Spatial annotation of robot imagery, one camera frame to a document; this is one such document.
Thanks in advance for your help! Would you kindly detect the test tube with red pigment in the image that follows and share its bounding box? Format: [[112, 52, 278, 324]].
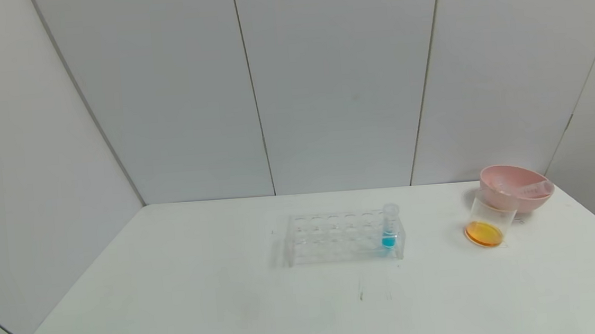
[[491, 176, 518, 198]]

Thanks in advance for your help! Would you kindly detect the test tube with yellow pigment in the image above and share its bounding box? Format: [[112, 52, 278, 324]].
[[511, 181, 555, 200]]

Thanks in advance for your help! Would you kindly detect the clear plastic test tube rack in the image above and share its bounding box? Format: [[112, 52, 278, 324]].
[[279, 205, 407, 269]]

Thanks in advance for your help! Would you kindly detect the test tube with blue pigment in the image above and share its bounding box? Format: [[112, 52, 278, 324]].
[[378, 202, 403, 250]]

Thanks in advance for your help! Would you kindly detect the clear plastic cup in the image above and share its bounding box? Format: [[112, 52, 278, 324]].
[[462, 187, 522, 250]]

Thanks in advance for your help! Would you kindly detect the pink bowl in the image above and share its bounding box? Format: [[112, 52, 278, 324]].
[[478, 161, 556, 219]]

